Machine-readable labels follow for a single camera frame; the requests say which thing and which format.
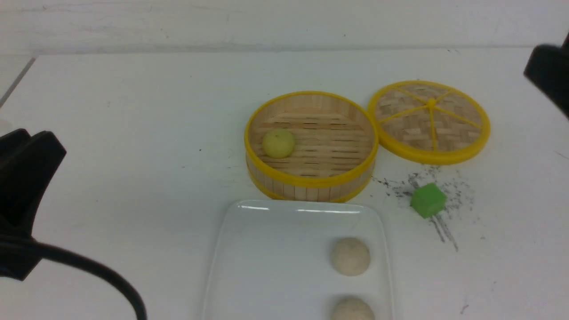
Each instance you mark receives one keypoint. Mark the yellow-green steamed bun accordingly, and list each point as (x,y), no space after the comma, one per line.
(278,143)

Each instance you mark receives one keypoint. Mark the white steamed bun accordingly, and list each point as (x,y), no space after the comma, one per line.
(352,308)
(350,257)

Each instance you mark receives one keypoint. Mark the white steamed bun front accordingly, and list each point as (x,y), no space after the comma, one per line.
(352,308)

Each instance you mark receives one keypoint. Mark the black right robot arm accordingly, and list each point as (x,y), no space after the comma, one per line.
(548,70)

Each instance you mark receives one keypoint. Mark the white rectangular plate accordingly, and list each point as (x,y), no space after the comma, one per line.
(272,261)

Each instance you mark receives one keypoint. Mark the bamboo steamer basket yellow rim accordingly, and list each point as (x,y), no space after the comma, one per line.
(336,145)

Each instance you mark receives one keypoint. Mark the bamboo steamer lid yellow rim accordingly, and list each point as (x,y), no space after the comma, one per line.
(429,123)

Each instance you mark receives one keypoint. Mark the green foam cube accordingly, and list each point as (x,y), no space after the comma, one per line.
(428,200)

